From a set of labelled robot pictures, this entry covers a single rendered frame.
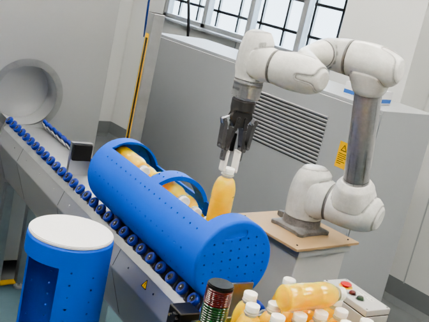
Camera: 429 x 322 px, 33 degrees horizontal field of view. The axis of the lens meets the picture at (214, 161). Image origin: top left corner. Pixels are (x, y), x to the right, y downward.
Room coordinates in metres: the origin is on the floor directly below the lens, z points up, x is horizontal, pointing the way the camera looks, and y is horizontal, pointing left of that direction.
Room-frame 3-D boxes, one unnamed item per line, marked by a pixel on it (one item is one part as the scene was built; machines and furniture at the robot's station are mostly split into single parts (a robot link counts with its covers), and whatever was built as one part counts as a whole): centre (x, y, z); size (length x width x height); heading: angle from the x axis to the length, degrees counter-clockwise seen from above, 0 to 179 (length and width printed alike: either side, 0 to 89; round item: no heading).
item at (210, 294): (1.54, -0.08, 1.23); 0.06 x 0.06 x 0.04
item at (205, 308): (1.54, -0.08, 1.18); 0.06 x 0.06 x 0.05
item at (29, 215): (3.77, 0.94, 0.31); 0.06 x 0.06 x 0.63; 35
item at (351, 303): (2.06, -0.51, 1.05); 0.20 x 0.10 x 0.10; 35
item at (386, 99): (4.10, -0.76, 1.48); 0.24 x 0.12 x 0.08; 50
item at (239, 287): (2.06, -0.15, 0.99); 0.10 x 0.02 x 0.12; 125
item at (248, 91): (2.19, -0.05, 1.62); 0.09 x 0.09 x 0.06
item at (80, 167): (3.16, 0.60, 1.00); 0.10 x 0.04 x 0.15; 125
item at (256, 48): (2.19, -0.06, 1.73); 0.13 x 0.11 x 0.16; 60
